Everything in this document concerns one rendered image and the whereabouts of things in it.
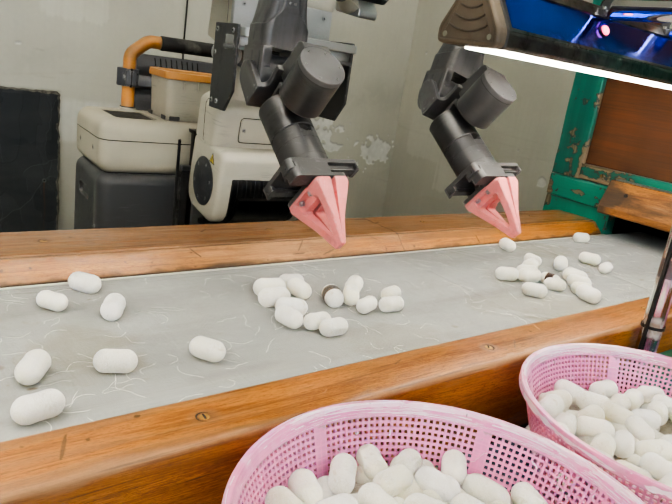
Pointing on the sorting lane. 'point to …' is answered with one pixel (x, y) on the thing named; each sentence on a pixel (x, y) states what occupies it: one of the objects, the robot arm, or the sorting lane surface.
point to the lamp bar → (561, 35)
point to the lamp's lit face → (570, 67)
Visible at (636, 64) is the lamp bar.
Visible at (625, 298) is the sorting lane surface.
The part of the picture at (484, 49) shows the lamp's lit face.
